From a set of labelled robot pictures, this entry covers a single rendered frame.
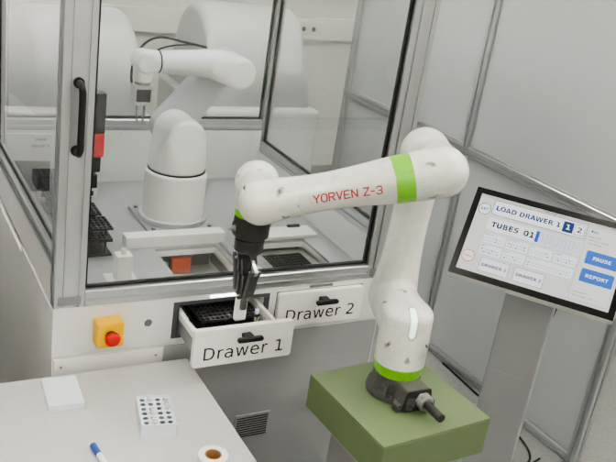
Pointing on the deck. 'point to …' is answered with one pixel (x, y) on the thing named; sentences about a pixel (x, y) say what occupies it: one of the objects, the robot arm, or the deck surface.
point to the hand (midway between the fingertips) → (240, 307)
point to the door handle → (80, 117)
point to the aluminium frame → (57, 247)
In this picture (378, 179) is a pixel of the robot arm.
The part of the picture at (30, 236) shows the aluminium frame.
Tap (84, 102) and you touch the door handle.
